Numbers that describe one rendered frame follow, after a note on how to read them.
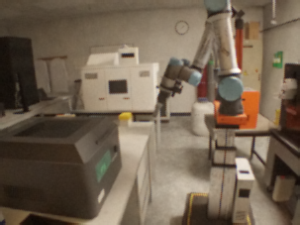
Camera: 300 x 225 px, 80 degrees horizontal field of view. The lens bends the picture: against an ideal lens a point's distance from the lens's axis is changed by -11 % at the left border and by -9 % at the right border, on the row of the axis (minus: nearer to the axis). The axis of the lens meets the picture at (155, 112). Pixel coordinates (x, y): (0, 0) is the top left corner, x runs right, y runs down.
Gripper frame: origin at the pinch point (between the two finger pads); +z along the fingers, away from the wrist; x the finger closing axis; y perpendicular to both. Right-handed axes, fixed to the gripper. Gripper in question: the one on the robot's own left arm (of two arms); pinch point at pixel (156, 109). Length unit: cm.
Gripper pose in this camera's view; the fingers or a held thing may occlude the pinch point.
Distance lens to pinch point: 115.6
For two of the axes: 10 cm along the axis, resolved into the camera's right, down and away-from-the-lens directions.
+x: -1.0, 3.8, -9.2
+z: -3.5, 8.5, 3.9
